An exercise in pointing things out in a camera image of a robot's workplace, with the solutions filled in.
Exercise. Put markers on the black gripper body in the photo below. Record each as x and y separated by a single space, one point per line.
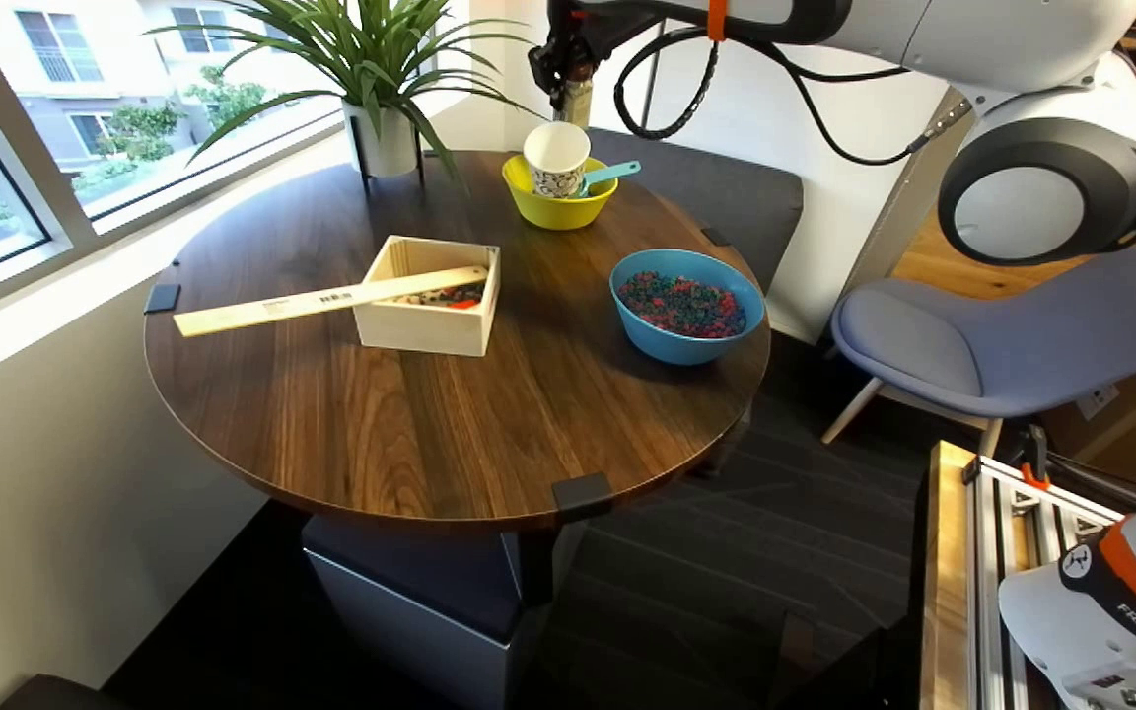
600 25

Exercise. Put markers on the beige bottle with brown cap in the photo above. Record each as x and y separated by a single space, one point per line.
576 104

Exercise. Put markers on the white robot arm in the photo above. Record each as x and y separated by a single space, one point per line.
987 34

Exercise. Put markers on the yellow bowl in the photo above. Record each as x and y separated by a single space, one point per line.
555 215

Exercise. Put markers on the blue bowl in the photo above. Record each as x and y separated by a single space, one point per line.
674 343

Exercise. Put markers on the white patterned paper cup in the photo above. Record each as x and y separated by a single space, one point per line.
555 159

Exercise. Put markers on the teal spoon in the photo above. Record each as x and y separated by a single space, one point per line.
612 172

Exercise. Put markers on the white plant pot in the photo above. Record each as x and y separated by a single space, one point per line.
390 142

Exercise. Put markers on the green leafy plant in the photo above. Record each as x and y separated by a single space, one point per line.
373 51

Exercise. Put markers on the coloured beads heap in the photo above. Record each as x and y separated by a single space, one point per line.
682 299

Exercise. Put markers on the red block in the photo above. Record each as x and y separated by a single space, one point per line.
465 299

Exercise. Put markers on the loose coloured beads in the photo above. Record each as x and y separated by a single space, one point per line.
425 298

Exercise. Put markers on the white wooden box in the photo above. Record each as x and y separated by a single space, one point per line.
417 327

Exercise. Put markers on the light wooden slat with barcode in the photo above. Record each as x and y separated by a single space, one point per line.
267 311

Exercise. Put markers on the black table edge clip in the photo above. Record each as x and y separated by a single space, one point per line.
162 298
580 495

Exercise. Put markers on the grey upholstered chair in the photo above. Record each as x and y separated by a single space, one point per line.
987 340

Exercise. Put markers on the grey fabric ottoman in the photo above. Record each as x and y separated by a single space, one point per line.
396 616

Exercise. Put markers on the black table pedestal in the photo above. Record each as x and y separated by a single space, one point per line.
537 566

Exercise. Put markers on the grey window frame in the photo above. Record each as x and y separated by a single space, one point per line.
24 130

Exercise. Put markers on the aluminium rail frame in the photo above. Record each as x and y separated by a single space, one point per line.
987 555

